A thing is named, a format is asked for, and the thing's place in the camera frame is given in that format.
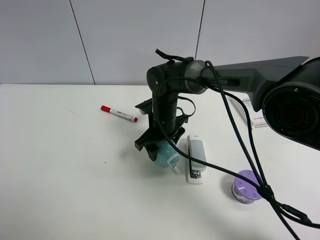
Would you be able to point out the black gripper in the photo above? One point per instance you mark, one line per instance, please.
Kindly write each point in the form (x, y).
(161, 110)

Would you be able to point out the teal pencil sharpener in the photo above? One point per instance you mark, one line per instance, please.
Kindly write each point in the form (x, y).
(167, 156)

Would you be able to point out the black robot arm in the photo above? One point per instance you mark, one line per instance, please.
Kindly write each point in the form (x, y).
(286, 90)

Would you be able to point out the white grey stapler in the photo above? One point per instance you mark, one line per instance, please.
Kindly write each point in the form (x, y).
(194, 170)

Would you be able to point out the red whiteboard marker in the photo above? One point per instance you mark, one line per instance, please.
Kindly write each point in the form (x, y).
(118, 113)

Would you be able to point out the purple lidded cup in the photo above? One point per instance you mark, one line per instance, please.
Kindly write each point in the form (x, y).
(243, 191)

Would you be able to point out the white flat cardboard box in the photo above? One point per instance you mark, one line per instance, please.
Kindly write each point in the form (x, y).
(257, 119)

